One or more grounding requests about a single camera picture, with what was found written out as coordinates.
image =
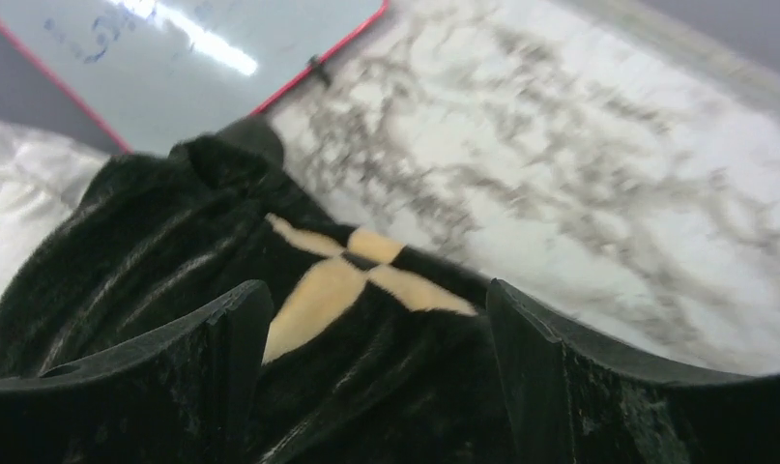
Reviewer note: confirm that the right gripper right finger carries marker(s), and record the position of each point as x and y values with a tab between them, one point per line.
575	395

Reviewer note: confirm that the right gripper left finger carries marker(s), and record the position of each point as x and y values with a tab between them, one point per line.
181	393

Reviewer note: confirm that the black floral pillowcase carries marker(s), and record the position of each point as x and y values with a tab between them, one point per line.
377	352

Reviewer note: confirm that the white pillow insert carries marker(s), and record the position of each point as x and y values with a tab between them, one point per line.
43	176

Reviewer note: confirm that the pink framed whiteboard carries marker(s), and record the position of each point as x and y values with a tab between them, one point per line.
152	73

